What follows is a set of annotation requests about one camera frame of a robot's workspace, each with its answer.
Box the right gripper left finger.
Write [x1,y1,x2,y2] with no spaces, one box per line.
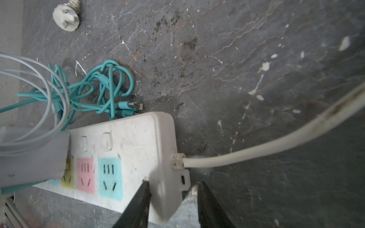
[112,180,151,228]

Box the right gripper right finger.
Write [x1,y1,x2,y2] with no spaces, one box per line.
[197,181,235,228]

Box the white multicolour power strip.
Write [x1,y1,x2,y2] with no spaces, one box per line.
[37,112,191,224]

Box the white charger cube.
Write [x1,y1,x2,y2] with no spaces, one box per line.
[1,131,70,188]

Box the teal multi-head cable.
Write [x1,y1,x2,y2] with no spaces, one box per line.
[0,59,144,131]

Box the white power strip cord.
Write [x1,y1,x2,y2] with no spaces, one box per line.
[52,0,365,169]

